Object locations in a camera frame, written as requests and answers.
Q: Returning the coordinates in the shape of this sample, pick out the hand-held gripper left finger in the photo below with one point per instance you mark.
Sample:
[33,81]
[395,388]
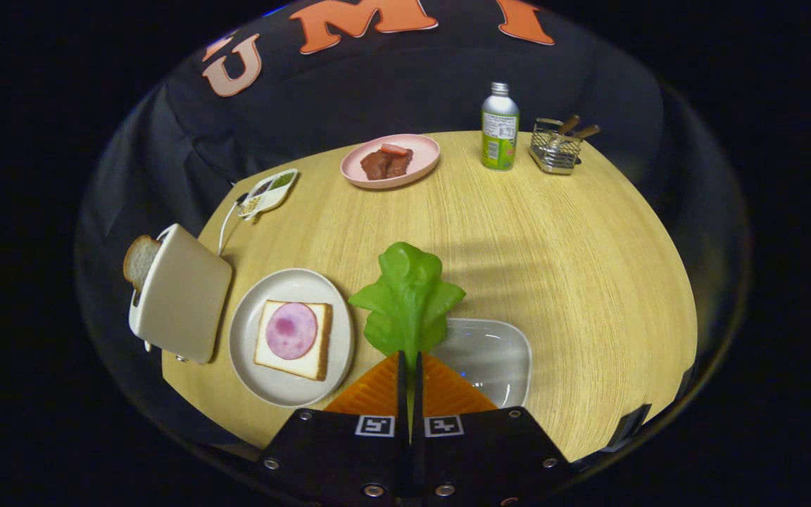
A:
[335,451]

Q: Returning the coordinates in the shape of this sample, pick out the brown cooked meat piece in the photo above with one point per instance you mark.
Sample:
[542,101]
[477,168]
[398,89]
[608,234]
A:
[384,167]

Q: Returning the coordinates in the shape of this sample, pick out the red meat strip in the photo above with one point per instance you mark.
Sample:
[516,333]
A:
[393,148]

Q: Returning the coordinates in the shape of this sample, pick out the white bread slice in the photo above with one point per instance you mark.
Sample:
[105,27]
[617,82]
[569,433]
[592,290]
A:
[303,365]

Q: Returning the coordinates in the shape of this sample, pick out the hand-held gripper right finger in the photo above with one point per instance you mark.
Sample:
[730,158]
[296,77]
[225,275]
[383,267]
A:
[490,451]

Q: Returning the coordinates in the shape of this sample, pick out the cream toaster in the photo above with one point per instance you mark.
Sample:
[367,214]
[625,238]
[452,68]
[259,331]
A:
[187,303]

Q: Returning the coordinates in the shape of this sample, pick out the white rounded square dish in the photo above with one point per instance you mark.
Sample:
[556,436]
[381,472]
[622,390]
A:
[490,359]

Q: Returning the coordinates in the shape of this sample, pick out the pink ham slice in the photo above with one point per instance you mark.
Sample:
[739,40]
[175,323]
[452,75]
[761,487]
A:
[291,331]

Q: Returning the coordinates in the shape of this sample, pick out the toasted bread slice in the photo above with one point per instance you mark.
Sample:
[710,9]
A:
[139,260]

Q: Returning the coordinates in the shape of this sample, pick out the green lettuce leaf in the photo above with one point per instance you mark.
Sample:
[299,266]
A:
[409,296]

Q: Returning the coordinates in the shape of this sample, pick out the green-labelled metal bottle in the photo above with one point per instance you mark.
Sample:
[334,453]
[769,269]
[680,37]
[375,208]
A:
[500,141]

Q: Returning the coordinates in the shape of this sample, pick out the pink plate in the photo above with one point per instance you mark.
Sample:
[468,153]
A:
[356,169]

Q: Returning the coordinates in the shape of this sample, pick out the white divided bean dish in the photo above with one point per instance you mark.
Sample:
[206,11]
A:
[268,196]

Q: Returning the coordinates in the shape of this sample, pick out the white round plate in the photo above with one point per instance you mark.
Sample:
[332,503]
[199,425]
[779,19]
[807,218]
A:
[250,352]

